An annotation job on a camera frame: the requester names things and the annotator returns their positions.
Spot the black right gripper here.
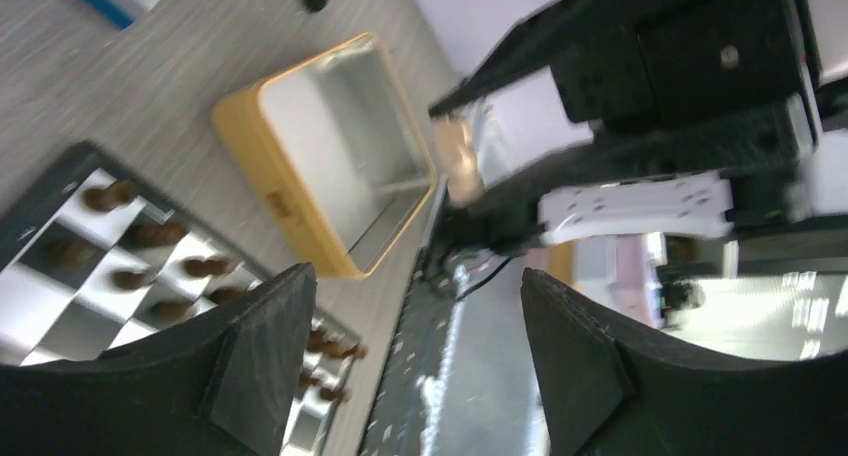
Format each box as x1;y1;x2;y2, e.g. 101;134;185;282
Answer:
428;0;819;241

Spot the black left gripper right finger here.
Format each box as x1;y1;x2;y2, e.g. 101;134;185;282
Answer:
520;269;847;456

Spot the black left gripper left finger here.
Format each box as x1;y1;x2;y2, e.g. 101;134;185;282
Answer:
1;263;317;455

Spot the light chess piece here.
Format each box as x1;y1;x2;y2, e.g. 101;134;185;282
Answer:
433;116;484;207

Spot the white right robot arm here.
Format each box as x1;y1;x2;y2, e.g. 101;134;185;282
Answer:
429;0;847;254

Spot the black and white chessboard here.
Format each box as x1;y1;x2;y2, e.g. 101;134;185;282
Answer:
1;142;364;455

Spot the gold square metal tin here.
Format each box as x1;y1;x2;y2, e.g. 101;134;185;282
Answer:
211;32;437;280

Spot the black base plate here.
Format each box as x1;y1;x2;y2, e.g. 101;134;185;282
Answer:
357;174;551;456

